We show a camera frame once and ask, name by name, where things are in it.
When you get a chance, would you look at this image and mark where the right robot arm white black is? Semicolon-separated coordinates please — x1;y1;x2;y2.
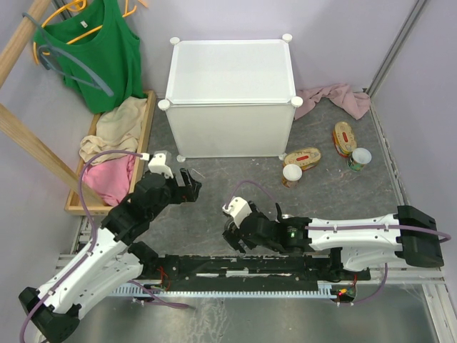
222;197;451;279

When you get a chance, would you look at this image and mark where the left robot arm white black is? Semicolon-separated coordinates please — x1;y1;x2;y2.
19;168;201;342

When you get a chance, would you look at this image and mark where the white cube cabinet counter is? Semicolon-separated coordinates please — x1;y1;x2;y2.
159;34;303;162

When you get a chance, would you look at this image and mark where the orange can white lid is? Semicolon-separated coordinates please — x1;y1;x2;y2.
281;164;303;189

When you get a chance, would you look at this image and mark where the pink cloth in tray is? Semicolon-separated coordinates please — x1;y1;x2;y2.
82;155;136;207

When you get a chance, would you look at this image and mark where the oval gold tin near cabinet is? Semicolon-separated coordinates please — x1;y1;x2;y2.
283;147;322;172

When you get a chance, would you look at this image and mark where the beige cloth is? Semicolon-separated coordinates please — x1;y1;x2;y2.
79;96;147;162

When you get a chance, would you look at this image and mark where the oval gold tin right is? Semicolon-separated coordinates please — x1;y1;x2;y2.
332;121;358;157

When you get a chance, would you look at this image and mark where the green can white lid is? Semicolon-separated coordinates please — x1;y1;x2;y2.
348;147;372;172

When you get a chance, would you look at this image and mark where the green tank top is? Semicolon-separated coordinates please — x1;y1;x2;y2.
44;17;145;114

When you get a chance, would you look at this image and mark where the mauve cloth on floor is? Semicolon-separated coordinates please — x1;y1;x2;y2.
294;84;371;120

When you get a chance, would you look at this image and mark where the grey blue clothes hanger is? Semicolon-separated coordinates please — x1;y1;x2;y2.
21;12;115;97

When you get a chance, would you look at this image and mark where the wooden rack pole lower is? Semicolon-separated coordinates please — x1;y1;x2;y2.
1;104;104;204

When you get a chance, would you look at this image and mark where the wooden rack pole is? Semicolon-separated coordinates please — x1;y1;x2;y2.
1;0;51;86
1;104;104;204

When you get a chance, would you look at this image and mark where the orange clothes hanger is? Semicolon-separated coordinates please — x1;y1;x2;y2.
32;1;149;64

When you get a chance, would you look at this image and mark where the wooden rack pole upper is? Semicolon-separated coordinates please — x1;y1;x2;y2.
1;0;51;86

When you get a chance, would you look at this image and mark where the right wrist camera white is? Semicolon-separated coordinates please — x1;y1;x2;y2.
222;197;249;222

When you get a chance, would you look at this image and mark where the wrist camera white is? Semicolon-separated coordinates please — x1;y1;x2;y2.
140;150;174;179
222;197;249;222

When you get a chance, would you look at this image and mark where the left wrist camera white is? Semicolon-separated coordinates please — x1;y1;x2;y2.
140;150;174;179

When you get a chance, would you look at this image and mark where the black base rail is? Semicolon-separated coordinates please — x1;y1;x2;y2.
127;255;371;292

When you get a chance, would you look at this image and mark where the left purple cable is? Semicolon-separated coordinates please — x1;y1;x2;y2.
19;149;196;342

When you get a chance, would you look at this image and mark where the white cable duct comb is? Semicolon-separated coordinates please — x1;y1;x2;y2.
109;283;336;299

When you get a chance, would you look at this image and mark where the aluminium floor rail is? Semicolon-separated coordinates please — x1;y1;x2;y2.
55;253;447;287

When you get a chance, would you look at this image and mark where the aluminium frame post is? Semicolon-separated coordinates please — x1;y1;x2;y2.
366;0;429;98

